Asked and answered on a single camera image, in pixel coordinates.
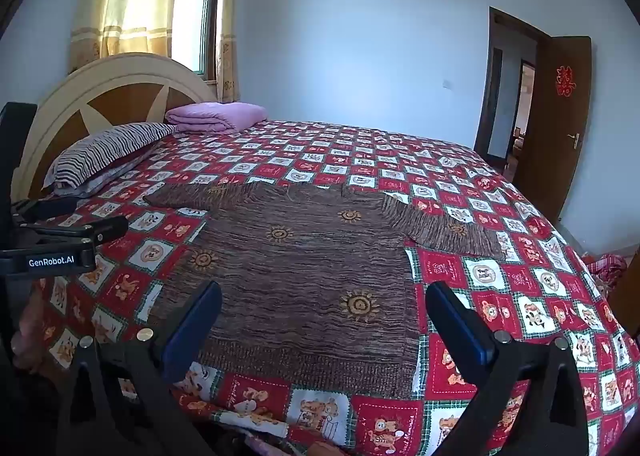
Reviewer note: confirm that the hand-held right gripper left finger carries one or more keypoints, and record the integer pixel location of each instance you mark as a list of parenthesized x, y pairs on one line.
[(192, 328)]

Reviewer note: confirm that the red cloth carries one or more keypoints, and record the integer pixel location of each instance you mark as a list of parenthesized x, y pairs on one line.
[(605, 270)]

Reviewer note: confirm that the red paper door decoration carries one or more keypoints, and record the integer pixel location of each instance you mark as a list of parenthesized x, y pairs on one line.
[(564, 81)]

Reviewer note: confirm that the red checked printed bed sheet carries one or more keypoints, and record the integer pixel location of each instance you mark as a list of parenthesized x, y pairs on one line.
[(500, 286)]

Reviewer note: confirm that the window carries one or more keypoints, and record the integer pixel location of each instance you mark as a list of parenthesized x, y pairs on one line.
[(195, 10)]

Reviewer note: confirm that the narrow yellow curtain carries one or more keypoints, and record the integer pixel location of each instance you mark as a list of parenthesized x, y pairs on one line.
[(229, 20)]

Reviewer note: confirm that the folded purple blanket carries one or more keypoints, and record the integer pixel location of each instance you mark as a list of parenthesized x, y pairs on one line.
[(215, 116)]

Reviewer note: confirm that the wooden furniture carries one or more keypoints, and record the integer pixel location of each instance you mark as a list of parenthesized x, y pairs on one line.
[(627, 301)]

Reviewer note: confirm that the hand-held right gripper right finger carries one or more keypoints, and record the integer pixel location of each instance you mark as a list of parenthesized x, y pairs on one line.
[(462, 331)]

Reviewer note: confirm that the dark wooden door frame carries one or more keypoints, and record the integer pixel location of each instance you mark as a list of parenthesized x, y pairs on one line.
[(492, 85)]

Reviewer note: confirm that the brown knitted sweater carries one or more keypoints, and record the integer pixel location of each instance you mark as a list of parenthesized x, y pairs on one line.
[(300, 276)]

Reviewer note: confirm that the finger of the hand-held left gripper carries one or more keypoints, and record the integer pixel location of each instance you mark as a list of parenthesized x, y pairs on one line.
[(47, 208), (100, 230)]

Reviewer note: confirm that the cream and brown headboard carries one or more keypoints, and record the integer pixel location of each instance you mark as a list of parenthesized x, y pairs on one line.
[(115, 85)]

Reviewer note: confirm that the brown wooden door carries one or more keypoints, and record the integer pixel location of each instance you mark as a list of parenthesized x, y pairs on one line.
[(550, 135)]

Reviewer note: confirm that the striped pillow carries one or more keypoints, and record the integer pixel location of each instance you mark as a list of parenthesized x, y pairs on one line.
[(100, 150)]

